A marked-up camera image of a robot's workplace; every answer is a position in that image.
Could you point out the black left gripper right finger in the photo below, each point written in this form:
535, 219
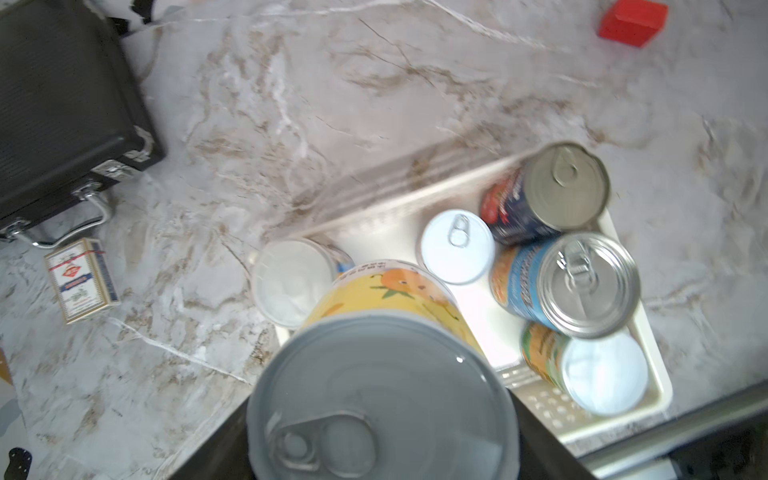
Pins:
542, 455

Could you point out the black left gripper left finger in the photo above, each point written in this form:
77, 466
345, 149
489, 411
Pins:
224, 455

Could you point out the green peach can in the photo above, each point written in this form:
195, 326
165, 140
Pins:
605, 377

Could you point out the yellow pineapple small can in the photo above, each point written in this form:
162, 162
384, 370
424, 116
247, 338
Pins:
384, 380

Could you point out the blue tin can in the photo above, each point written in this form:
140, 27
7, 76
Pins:
583, 285

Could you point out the tall yellow orange can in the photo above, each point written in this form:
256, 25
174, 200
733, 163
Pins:
290, 276

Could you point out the pink small can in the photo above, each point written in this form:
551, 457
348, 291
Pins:
456, 246

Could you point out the dark tomato tin can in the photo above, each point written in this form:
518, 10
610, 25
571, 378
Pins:
560, 189

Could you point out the white plastic basket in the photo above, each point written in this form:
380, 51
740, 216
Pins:
389, 230

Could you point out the playing card box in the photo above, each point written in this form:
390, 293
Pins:
81, 279

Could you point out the black briefcase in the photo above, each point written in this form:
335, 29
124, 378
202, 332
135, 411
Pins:
73, 120

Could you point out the red rectangular block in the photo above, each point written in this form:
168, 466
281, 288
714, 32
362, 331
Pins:
633, 22

